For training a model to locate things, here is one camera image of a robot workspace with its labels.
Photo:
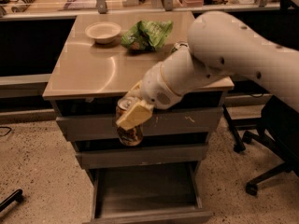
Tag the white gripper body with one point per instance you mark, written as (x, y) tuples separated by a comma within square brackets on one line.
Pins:
[(157, 88)]

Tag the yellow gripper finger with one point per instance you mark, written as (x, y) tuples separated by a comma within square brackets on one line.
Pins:
[(133, 112), (135, 91)]

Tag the orange soda can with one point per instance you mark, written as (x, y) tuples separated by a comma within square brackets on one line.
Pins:
[(134, 136)]

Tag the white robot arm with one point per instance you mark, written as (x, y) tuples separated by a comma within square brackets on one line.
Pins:
[(218, 45)]

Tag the top grey drawer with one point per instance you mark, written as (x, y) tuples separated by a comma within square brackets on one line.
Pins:
[(97, 127)]

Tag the grey drawer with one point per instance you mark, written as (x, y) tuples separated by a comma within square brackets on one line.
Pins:
[(137, 156), (152, 194), (97, 127)]

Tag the grey drawer cabinet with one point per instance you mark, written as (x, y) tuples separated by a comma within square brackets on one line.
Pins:
[(89, 79)]

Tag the green white soda can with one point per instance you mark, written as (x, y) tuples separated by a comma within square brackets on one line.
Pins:
[(179, 45)]

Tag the middle grey drawer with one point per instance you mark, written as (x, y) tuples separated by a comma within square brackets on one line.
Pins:
[(137, 156)]

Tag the bottom grey drawer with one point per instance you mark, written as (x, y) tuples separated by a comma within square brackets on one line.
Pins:
[(152, 194)]

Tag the green chip bag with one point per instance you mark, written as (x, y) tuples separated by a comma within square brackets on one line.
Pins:
[(147, 35)]

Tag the white paper bowl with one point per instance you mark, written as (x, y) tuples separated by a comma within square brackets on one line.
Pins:
[(103, 32)]

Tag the purple paper booklet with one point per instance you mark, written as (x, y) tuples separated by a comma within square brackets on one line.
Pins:
[(79, 4)]

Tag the black office chair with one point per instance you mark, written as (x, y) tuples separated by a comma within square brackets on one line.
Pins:
[(277, 129)]

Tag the black chair leg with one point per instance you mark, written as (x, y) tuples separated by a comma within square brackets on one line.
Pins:
[(15, 196)]

